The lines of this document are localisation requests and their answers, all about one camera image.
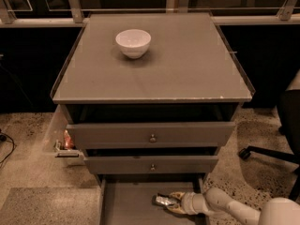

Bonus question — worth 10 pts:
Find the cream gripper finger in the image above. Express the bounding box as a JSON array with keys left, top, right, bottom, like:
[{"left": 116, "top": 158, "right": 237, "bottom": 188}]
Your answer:
[
  {"left": 166, "top": 203, "right": 187, "bottom": 215},
  {"left": 169, "top": 191, "right": 185, "bottom": 201}
]

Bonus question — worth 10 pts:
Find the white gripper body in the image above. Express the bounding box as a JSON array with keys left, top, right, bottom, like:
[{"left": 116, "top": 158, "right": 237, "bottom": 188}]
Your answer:
[{"left": 181, "top": 192, "right": 205, "bottom": 215}]

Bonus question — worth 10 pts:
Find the crushed silver redbull can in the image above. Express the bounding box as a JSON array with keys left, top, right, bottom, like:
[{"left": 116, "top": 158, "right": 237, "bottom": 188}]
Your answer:
[{"left": 153, "top": 194, "right": 178, "bottom": 207}]

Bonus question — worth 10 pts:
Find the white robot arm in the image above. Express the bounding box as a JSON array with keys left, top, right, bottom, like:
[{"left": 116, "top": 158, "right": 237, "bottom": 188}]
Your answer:
[{"left": 167, "top": 187, "right": 300, "bottom": 225}]

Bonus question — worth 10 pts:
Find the grey middle drawer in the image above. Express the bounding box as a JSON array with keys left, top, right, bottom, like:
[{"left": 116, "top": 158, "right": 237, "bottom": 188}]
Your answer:
[{"left": 84, "top": 147, "right": 218, "bottom": 174}]

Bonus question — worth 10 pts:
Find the grey drawer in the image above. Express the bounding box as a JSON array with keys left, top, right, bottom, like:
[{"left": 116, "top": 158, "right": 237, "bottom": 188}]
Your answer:
[
  {"left": 67, "top": 104, "right": 234, "bottom": 149},
  {"left": 84, "top": 147, "right": 218, "bottom": 174},
  {"left": 98, "top": 174, "right": 211, "bottom": 225}
]

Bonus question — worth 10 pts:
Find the grey bottom drawer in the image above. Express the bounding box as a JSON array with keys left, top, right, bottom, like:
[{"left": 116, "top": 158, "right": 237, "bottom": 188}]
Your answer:
[{"left": 98, "top": 174, "right": 211, "bottom": 225}]

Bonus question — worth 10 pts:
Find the grey top drawer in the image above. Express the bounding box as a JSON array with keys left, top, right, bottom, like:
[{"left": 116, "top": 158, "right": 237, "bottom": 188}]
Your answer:
[{"left": 67, "top": 104, "right": 234, "bottom": 149}]

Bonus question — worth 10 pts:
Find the grey drawer cabinet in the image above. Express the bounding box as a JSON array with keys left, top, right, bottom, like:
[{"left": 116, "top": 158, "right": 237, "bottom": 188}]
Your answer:
[{"left": 50, "top": 12, "right": 256, "bottom": 225}]

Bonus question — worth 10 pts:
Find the orange snack packet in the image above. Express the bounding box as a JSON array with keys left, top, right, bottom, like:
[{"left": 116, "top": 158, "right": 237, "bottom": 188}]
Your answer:
[{"left": 64, "top": 130, "right": 74, "bottom": 150}]

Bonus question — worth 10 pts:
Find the black office chair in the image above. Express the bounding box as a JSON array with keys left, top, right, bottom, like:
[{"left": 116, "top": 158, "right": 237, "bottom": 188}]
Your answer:
[{"left": 238, "top": 89, "right": 300, "bottom": 201}]

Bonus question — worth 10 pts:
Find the white ceramic bowl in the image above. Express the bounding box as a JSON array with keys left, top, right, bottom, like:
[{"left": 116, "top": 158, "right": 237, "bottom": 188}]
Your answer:
[{"left": 115, "top": 29, "right": 152, "bottom": 59}]

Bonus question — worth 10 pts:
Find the metal window railing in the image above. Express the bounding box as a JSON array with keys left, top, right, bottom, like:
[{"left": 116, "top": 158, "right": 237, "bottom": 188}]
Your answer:
[{"left": 0, "top": 0, "right": 300, "bottom": 26}]

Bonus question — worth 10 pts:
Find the black floor cable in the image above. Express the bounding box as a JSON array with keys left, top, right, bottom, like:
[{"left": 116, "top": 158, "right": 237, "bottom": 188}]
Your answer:
[{"left": 0, "top": 128, "right": 17, "bottom": 169}]

